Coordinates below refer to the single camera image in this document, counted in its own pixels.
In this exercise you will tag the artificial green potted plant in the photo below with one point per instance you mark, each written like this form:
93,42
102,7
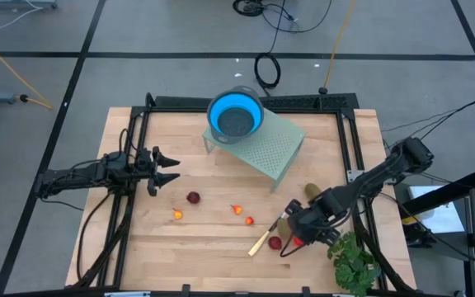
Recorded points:
353,268

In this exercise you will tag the black aluminium table frame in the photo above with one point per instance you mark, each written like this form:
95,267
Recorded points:
171,109

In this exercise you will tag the blue collapsible colander grey rim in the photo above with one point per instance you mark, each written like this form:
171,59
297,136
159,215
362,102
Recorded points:
235,121

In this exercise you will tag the pale green perforated metal shelf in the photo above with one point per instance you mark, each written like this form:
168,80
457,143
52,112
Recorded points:
274,152

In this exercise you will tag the red-orange toy mango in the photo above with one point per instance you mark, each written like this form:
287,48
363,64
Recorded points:
298,241

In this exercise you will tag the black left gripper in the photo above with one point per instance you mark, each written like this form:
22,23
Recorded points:
144,169

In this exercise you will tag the white flat panel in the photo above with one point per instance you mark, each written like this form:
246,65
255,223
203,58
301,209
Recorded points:
439,214

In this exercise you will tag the small red pepper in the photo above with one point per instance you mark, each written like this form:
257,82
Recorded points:
249,220

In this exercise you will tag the black table clamp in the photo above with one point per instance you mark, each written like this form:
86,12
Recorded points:
306,290
186,289

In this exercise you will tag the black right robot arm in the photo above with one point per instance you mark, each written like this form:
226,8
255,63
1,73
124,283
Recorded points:
386,169

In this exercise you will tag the black metal beam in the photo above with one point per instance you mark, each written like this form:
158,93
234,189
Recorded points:
448,191

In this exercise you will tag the small orange toy pear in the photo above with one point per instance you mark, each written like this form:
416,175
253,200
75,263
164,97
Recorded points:
237,210
177,214

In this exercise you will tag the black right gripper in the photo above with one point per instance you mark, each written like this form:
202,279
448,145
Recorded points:
316,216

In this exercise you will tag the silver aluminium bracket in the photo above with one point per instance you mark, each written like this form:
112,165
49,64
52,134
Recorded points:
355,176

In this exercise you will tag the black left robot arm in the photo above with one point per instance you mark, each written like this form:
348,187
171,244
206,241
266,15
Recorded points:
76,175

